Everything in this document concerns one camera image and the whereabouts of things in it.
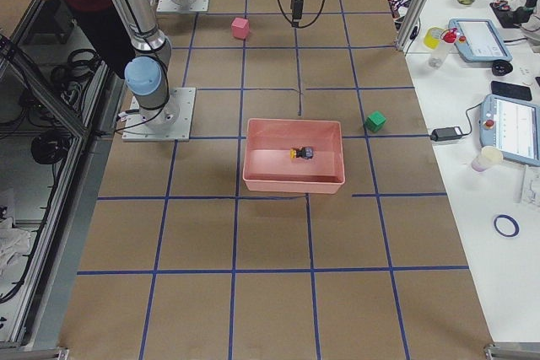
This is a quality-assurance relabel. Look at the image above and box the pink plastic bin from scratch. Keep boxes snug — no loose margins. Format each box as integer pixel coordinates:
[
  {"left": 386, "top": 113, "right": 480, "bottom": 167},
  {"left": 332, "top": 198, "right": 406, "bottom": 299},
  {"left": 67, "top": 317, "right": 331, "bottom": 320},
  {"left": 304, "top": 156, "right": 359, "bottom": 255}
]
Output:
[{"left": 242, "top": 118, "right": 345, "bottom": 194}]

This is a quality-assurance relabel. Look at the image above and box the aluminium frame post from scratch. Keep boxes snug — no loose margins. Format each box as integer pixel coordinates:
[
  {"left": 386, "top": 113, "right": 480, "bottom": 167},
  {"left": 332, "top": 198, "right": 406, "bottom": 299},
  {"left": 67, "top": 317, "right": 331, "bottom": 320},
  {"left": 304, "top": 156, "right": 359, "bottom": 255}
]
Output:
[{"left": 394, "top": 0, "right": 448, "bottom": 54}]

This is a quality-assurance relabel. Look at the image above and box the teach pendant near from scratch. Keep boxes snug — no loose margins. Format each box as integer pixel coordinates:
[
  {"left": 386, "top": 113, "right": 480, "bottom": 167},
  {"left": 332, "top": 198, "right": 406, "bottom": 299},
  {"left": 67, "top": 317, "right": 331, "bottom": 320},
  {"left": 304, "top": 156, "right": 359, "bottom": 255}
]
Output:
[{"left": 478, "top": 94, "right": 539, "bottom": 167}]

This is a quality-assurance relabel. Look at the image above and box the paper cup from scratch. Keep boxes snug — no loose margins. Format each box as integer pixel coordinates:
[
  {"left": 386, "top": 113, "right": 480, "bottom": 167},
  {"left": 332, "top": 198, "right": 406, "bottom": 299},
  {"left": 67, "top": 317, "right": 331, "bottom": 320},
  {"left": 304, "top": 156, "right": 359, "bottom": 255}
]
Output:
[{"left": 471, "top": 146, "right": 504, "bottom": 172}]

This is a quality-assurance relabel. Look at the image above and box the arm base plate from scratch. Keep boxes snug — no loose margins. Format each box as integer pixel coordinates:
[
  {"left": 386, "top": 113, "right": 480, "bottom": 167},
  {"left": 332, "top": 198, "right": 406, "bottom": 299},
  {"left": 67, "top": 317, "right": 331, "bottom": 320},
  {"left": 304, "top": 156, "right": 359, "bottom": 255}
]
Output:
[
  {"left": 121, "top": 88, "right": 197, "bottom": 142},
  {"left": 156, "top": 0, "right": 210, "bottom": 14}
]

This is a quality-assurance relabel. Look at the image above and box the yellow push button switch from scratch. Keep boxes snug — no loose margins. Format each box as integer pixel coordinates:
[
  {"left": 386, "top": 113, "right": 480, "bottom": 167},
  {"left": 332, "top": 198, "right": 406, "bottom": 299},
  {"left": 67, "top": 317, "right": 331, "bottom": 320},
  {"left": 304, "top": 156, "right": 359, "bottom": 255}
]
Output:
[{"left": 290, "top": 147, "right": 314, "bottom": 160}]

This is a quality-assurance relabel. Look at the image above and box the blue tape ring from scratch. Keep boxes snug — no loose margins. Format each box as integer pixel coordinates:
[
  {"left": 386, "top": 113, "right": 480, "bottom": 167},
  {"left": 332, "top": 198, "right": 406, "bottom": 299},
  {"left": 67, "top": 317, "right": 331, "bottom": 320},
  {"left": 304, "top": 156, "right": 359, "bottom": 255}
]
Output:
[{"left": 493, "top": 214, "right": 521, "bottom": 239}]

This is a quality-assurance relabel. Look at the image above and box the teach pendant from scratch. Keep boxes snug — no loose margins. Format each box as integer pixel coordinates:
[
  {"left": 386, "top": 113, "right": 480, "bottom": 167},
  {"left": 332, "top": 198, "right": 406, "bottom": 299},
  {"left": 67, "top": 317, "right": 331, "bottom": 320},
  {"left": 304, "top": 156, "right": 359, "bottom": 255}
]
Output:
[
  {"left": 478, "top": 94, "right": 539, "bottom": 167},
  {"left": 448, "top": 19, "right": 512, "bottom": 62}
]

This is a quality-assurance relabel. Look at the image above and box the red cap squeeze bottle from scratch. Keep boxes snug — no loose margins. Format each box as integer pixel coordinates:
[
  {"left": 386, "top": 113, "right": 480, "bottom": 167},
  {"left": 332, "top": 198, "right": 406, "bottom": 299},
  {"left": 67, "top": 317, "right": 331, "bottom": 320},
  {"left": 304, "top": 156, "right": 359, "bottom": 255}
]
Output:
[{"left": 428, "top": 27, "right": 460, "bottom": 68}]

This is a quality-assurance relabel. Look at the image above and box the yellow tape roll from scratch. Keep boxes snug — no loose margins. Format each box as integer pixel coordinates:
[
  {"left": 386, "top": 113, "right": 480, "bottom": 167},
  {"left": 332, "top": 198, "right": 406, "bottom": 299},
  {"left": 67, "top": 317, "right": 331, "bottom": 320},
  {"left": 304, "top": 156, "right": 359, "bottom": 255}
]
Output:
[{"left": 423, "top": 27, "right": 445, "bottom": 50}]

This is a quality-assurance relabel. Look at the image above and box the teach pendant far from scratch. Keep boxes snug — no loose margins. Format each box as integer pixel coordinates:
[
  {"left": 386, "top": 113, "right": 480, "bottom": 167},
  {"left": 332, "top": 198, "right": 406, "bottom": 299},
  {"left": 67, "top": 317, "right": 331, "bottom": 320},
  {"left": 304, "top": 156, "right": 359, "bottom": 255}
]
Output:
[{"left": 448, "top": 19, "right": 512, "bottom": 62}]

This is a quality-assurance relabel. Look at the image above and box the pink foam cube middle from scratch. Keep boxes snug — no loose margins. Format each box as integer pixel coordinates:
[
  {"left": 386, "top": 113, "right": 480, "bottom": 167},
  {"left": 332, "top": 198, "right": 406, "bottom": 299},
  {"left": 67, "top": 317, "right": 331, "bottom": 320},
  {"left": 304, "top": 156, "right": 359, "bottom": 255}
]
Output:
[{"left": 230, "top": 18, "right": 250, "bottom": 40}]

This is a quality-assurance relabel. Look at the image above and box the black smartphone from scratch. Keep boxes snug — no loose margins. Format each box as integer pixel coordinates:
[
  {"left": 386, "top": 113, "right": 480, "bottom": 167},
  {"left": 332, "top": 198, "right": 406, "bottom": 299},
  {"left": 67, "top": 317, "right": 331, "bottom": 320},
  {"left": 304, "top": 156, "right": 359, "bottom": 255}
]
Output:
[{"left": 490, "top": 81, "right": 532, "bottom": 101}]

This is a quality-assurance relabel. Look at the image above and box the black power adapter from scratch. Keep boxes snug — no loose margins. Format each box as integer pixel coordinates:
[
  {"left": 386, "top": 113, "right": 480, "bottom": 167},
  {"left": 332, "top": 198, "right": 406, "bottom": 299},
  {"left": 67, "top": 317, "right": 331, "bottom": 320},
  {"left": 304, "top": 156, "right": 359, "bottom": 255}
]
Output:
[{"left": 429, "top": 126, "right": 464, "bottom": 142}]

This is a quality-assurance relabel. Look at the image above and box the green foam cube near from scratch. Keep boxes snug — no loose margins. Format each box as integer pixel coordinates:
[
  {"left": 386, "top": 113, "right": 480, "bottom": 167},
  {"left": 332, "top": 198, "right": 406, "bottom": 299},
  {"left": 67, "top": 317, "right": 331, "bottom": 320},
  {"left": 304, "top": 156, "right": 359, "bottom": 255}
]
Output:
[{"left": 364, "top": 110, "right": 386, "bottom": 132}]

